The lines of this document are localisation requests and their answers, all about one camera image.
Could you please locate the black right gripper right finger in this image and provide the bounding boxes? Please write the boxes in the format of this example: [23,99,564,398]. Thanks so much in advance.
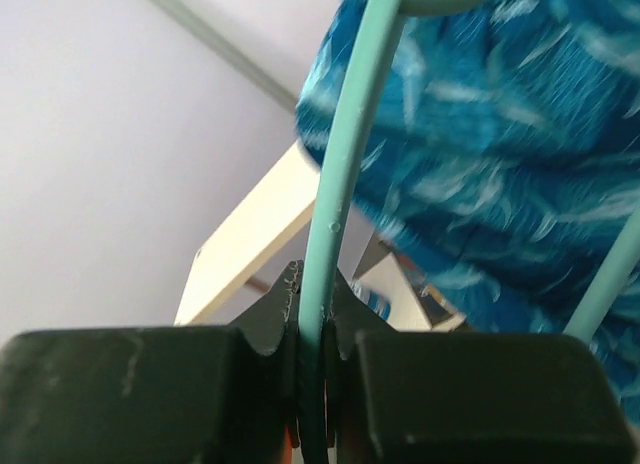
[323,278,638,463]

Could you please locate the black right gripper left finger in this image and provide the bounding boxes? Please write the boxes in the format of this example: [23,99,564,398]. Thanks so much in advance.
[1,261,303,463]

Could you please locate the teal hanger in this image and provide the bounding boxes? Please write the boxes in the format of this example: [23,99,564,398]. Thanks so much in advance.
[297,0,640,464]

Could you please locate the blue patterned shorts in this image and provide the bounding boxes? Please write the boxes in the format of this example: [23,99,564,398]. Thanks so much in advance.
[294,0,640,410]

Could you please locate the white two-tier shelf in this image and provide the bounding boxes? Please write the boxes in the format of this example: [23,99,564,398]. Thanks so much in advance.
[174,143,409,325]

